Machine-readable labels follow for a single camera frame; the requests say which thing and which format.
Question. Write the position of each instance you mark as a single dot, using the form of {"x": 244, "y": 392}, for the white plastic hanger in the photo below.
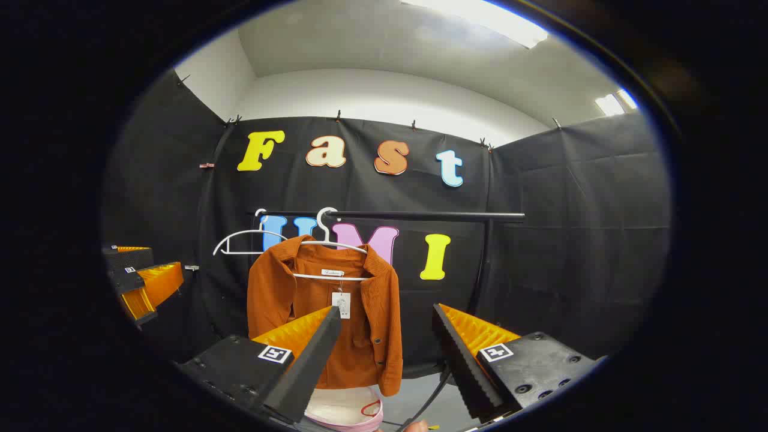
{"x": 240, "y": 239}
{"x": 325, "y": 231}

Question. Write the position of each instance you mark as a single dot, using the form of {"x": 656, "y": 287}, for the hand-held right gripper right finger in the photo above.
{"x": 459, "y": 360}

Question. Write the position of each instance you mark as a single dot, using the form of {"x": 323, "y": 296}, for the black clothes rack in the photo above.
{"x": 420, "y": 216}

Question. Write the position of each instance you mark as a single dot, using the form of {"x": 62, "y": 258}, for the row of black backdrop clips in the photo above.
{"x": 338, "y": 114}

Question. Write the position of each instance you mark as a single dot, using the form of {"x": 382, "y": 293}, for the black backdrop cloth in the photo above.
{"x": 540, "y": 240}

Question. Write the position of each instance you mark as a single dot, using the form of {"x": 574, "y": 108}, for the white laundry hamper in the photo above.
{"x": 342, "y": 408}

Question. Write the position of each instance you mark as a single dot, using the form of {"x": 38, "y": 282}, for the small ceiling light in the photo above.
{"x": 612, "y": 103}

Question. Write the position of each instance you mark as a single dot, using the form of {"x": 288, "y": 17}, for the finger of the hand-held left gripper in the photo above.
{"x": 127, "y": 281}
{"x": 129, "y": 258}

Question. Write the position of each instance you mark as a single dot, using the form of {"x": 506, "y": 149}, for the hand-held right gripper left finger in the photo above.
{"x": 315, "y": 360}

